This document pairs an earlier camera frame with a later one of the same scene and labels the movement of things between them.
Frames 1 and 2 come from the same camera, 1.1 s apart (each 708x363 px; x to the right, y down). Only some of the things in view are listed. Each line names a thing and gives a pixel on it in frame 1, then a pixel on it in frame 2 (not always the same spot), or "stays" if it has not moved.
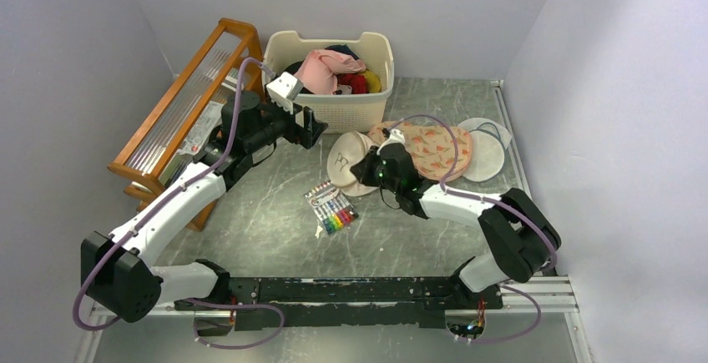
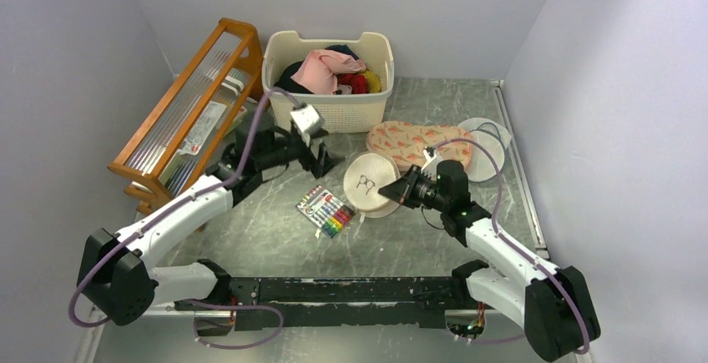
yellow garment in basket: [373, 83] stays
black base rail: [393, 302] stays
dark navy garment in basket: [292, 68] stays
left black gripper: [306, 136] → [323, 164]
